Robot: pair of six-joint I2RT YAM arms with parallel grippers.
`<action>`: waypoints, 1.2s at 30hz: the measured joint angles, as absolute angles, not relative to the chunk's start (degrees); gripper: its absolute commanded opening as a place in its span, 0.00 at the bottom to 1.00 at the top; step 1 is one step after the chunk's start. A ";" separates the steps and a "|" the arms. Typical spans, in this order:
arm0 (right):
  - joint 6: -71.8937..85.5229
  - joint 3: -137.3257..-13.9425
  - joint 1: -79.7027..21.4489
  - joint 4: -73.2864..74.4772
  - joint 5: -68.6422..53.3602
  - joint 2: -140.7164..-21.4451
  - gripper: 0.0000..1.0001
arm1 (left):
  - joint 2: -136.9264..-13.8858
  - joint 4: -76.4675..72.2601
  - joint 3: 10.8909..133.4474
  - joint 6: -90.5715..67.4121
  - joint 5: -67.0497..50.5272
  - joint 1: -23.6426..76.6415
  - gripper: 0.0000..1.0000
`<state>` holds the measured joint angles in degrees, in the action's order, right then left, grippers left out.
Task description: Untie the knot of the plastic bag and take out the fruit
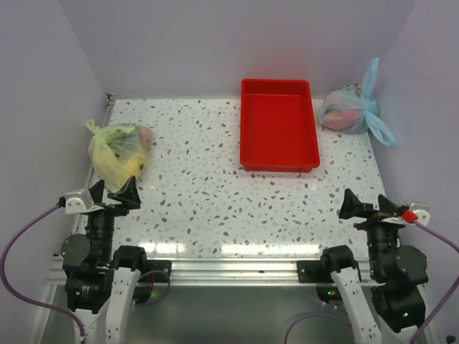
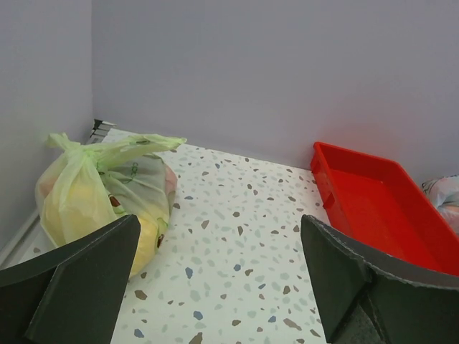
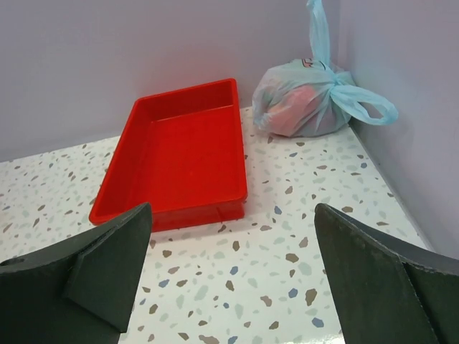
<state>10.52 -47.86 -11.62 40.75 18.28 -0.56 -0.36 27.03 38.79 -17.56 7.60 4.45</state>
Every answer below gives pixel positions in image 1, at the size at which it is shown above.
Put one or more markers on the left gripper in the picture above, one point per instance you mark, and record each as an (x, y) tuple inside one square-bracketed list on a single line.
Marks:
[(127, 195)]

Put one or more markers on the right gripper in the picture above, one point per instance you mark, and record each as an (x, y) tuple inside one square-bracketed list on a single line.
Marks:
[(352, 206)]

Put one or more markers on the blue cartoon plastic bag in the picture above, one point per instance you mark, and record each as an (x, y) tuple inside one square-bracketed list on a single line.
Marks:
[(353, 108)]

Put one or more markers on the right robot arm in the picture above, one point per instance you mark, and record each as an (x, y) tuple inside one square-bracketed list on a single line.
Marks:
[(397, 309)]

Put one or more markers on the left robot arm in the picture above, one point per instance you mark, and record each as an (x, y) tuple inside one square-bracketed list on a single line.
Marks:
[(101, 280)]

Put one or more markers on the green plastic fruit bag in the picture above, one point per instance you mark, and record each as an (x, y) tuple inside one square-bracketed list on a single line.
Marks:
[(119, 151)]

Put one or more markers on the red plastic tray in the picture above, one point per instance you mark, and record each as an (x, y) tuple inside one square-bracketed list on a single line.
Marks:
[(277, 126)]

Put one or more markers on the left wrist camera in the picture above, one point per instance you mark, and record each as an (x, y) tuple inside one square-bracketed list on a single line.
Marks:
[(76, 202)]

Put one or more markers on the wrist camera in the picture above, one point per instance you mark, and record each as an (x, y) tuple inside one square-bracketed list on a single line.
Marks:
[(76, 202), (417, 212)]

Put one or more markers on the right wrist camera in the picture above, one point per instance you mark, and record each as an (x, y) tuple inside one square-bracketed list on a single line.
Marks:
[(417, 212)]

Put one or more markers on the aluminium front rail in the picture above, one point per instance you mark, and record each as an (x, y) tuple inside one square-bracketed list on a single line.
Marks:
[(237, 272)]

